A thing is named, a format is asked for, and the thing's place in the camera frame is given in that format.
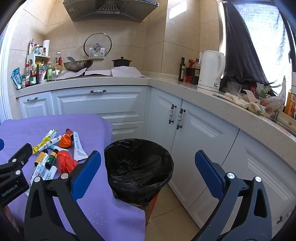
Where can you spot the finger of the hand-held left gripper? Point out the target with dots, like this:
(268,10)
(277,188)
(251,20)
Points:
(1,144)
(22,153)

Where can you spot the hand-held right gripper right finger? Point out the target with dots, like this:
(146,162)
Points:
(209,172)

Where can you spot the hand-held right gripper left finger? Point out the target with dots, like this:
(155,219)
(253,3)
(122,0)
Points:
(89,171)

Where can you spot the yellow bottle with black cap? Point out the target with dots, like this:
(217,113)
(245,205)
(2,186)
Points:
(41,157)

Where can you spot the yellow ointment tube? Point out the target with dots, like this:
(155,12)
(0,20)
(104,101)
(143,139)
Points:
(40,144)

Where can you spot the red-orange plastic bag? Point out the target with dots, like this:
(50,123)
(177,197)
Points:
(66,162)

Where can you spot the large white tube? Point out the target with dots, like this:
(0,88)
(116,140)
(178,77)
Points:
(78,146)

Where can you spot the green bottle with black cap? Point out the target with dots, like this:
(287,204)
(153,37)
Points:
(51,160)

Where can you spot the white tube with teal cap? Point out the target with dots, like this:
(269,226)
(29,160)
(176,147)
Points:
(52,147)

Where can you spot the white tube with green print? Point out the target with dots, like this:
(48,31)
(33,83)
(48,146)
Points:
(49,173)

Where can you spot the white green ointment tube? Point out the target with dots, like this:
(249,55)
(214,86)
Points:
(52,133)

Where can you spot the orange wrapper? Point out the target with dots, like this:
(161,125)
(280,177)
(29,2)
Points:
(66,141)

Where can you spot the small red black bottle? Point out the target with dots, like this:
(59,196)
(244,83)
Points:
(69,131)

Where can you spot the trash bin with black bag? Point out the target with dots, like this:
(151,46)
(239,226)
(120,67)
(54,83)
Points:
(138,166)

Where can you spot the person's left hand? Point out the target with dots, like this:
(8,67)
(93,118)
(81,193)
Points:
(10,216)

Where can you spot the small white cabinet door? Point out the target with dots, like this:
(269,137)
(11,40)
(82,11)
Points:
(34,107)

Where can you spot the purple tablecloth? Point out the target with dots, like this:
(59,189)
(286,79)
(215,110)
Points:
(115,220)

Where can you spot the wide white cabinet front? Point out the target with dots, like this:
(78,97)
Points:
(99,104)

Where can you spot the blue snack packet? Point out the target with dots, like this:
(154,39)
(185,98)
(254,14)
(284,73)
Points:
(16,77)

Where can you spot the spice rack with condiments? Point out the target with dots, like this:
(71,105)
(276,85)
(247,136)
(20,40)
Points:
(32,80)

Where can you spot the cream rag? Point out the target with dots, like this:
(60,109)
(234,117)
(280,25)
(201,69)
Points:
(245,103)

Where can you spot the drinking glass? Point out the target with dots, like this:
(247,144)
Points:
(235,88)

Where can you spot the steel sink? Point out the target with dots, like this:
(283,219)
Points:
(286,126)

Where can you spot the white cloth on stove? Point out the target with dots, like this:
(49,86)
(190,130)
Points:
(69,74)

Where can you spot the white spice rack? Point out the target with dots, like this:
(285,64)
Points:
(38,57)

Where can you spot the clear plastic bag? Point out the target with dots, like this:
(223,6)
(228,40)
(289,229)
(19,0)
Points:
(271,100)

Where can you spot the black cooktop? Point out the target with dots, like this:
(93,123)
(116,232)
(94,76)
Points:
(99,74)

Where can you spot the green packet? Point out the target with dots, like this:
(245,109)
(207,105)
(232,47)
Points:
(262,89)

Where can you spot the red and black container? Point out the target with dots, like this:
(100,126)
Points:
(188,75)

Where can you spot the dark soy sauce bottle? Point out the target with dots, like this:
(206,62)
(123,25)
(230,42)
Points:
(196,73)

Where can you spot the white electric kettle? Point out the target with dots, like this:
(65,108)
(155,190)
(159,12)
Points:
(209,71)

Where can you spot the steel wok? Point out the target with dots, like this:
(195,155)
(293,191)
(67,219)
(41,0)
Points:
(78,65)

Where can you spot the dark olive oil bottle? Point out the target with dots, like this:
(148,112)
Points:
(182,70)

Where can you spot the pale cloth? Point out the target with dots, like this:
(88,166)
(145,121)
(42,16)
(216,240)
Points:
(126,71)

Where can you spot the yellow orange carton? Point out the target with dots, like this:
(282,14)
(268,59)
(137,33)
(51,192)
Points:
(290,103)

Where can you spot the paper towel roll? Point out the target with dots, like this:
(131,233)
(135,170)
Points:
(46,47)

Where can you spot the black pot with lid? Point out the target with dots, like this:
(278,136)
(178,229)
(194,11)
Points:
(121,63)

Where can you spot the white lid holder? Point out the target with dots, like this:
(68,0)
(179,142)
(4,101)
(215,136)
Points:
(92,55)

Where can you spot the glass pot lid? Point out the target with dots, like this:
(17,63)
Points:
(89,44)

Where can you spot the dark curtain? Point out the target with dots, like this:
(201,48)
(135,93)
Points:
(240,46)

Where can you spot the window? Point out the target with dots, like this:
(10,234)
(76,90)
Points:
(266,34)

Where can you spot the steel range hood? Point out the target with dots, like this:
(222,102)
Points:
(111,10)

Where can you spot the white door frame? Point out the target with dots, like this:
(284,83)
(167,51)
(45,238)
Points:
(5,81)

